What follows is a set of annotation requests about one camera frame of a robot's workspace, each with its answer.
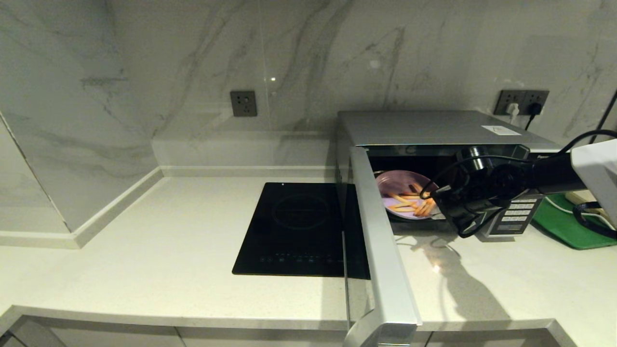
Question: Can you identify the grey cabinet front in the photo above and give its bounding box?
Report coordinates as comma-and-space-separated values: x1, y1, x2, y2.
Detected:
176, 327, 349, 347
11, 317, 186, 347
417, 330, 562, 347

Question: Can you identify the purple plate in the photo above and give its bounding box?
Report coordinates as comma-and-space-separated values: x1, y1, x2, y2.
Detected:
375, 170, 439, 220

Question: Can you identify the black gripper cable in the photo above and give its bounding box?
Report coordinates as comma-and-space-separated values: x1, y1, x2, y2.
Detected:
419, 129, 617, 239

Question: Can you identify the silver microwave oven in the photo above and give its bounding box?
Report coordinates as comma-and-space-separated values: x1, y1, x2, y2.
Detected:
336, 110, 562, 240

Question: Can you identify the grey single wall socket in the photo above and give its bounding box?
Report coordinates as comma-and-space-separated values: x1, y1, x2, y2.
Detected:
230, 91, 257, 118

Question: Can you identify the black glass microwave door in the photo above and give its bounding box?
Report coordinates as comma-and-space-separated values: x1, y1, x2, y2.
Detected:
341, 146, 423, 347

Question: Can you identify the grey double wall socket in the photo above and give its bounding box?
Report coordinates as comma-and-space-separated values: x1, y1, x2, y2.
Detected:
494, 90, 550, 116

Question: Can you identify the black cylindrical wrist camera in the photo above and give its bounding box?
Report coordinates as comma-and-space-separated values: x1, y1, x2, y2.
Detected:
457, 146, 493, 172

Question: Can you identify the green plastic tray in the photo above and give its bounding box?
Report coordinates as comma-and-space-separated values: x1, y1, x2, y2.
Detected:
532, 193, 617, 250

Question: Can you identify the black induction cooktop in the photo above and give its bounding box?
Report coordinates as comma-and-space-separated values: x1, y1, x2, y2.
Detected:
232, 182, 348, 277

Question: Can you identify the white paper label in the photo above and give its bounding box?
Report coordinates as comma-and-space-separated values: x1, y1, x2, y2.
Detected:
481, 125, 522, 136

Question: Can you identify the white power cable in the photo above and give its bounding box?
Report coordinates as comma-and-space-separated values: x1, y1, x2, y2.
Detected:
547, 197, 617, 232

